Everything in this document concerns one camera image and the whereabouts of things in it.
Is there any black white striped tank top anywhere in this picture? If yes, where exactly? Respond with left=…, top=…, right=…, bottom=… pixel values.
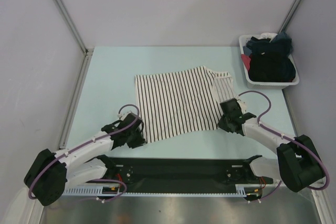
left=135, top=66, right=237, bottom=143

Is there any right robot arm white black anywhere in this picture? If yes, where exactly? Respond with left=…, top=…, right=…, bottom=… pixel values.
left=218, top=99, right=329, bottom=193

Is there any white slotted cable duct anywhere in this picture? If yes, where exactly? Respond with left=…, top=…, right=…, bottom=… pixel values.
left=64, top=184, right=263, bottom=197

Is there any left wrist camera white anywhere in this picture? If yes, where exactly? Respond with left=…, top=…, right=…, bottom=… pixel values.
left=118, top=112, right=129, bottom=120

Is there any white plastic laundry basket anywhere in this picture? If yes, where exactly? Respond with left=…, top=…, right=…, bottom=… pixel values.
left=238, top=34, right=300, bottom=90

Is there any dark clothes pile in basket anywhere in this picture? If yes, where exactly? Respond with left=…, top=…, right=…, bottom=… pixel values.
left=241, top=32, right=296, bottom=82

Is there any aluminium corner post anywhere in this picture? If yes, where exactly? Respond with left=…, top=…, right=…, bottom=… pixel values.
left=52, top=0, right=88, bottom=55
left=278, top=0, right=320, bottom=35

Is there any purple cable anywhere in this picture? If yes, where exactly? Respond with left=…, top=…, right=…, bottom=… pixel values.
left=237, top=90, right=330, bottom=204
left=28, top=104, right=142, bottom=204

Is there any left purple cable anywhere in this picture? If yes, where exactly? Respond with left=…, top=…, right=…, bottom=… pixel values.
left=28, top=104, right=142, bottom=204

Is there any left aluminium corner post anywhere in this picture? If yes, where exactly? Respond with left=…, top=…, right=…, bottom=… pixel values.
left=52, top=0, right=88, bottom=55

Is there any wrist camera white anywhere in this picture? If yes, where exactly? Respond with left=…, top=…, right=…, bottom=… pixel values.
left=118, top=112, right=129, bottom=120
left=237, top=99, right=247, bottom=114

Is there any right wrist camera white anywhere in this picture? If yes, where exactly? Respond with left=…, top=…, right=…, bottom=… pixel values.
left=237, top=99, right=247, bottom=114

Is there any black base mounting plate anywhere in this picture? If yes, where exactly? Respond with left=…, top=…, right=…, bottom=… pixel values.
left=110, top=157, right=273, bottom=194

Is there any right aluminium corner post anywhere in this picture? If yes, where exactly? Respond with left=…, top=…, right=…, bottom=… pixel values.
left=278, top=0, right=320, bottom=35

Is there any aluminium front rail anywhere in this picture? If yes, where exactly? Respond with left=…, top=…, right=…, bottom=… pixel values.
left=39, top=163, right=325, bottom=186

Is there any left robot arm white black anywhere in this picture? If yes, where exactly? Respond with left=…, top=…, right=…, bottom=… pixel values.
left=24, top=113, right=146, bottom=206

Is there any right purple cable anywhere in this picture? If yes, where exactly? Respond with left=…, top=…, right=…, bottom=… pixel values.
left=237, top=90, right=330, bottom=204

